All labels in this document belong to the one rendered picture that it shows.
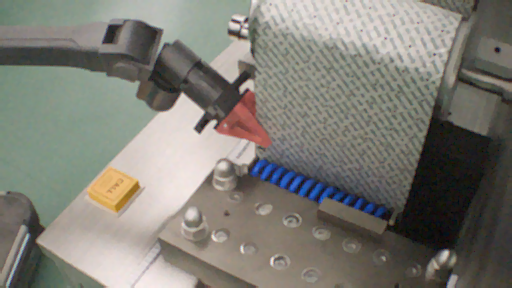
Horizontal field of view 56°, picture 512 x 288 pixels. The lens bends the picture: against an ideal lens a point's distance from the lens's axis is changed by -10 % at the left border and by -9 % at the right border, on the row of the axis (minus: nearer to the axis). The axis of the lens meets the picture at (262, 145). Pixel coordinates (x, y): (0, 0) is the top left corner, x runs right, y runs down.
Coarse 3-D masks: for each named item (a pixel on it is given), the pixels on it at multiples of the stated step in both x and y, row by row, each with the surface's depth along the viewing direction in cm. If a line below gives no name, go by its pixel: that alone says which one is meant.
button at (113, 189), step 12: (108, 168) 92; (96, 180) 90; (108, 180) 90; (120, 180) 90; (132, 180) 90; (96, 192) 88; (108, 192) 88; (120, 192) 88; (132, 192) 90; (108, 204) 87; (120, 204) 88
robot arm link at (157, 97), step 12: (156, 36) 75; (156, 48) 73; (120, 60) 70; (132, 60) 71; (120, 72) 71; (132, 72) 71; (144, 72) 72; (144, 84) 78; (156, 84) 78; (144, 96) 81; (156, 96) 79; (168, 96) 79; (156, 108) 82; (168, 108) 82
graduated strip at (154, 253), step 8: (240, 144) 100; (248, 144) 100; (232, 152) 99; (240, 152) 99; (152, 248) 83; (144, 256) 82; (152, 256) 82; (144, 264) 81; (152, 264) 81; (136, 272) 80; (144, 272) 80; (128, 280) 79; (136, 280) 79
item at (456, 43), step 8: (464, 24) 56; (456, 32) 56; (464, 32) 55; (456, 40) 55; (456, 48) 55; (448, 56) 55; (456, 56) 55; (448, 64) 55; (448, 72) 55; (440, 80) 56; (448, 80) 56; (440, 88) 57; (440, 96) 57; (440, 104) 59
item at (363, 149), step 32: (256, 96) 72; (288, 96) 69; (320, 96) 66; (288, 128) 73; (320, 128) 70; (352, 128) 67; (384, 128) 64; (416, 128) 61; (288, 160) 77; (320, 160) 74; (352, 160) 70; (384, 160) 67; (416, 160) 65; (352, 192) 74; (384, 192) 71
